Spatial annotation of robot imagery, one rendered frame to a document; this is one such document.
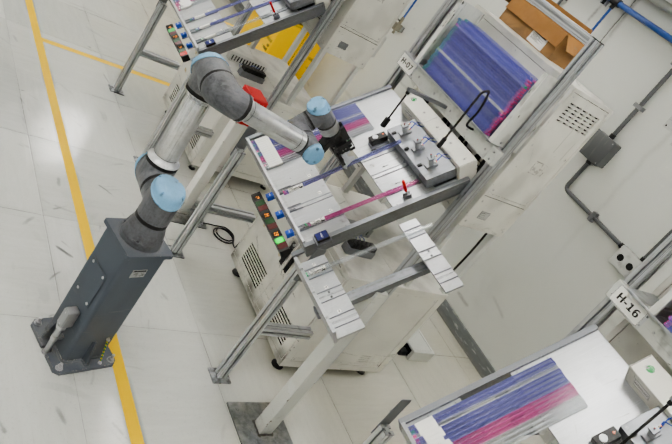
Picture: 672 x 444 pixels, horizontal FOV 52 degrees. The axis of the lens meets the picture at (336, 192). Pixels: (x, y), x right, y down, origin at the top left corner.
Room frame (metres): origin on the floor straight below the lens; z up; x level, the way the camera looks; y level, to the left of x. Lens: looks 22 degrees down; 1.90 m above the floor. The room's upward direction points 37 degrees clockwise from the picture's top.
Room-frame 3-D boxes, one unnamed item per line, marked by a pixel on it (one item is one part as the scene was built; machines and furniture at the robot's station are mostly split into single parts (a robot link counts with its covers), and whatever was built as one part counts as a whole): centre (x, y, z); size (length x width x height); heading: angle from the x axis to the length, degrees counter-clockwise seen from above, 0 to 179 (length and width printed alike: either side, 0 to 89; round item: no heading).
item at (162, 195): (1.97, 0.44, 0.72); 0.13 x 0.12 x 0.14; 43
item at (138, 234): (1.96, 0.44, 0.60); 0.15 x 0.15 x 0.10
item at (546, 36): (3.15, -0.33, 1.82); 0.68 x 0.30 x 0.20; 45
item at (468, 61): (2.87, -0.19, 1.52); 0.51 x 0.13 x 0.27; 45
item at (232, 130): (3.18, 0.60, 0.39); 0.24 x 0.24 x 0.78; 45
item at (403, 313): (2.99, -0.24, 0.31); 0.70 x 0.65 x 0.62; 45
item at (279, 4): (3.89, 0.90, 0.66); 1.01 x 0.73 x 1.31; 135
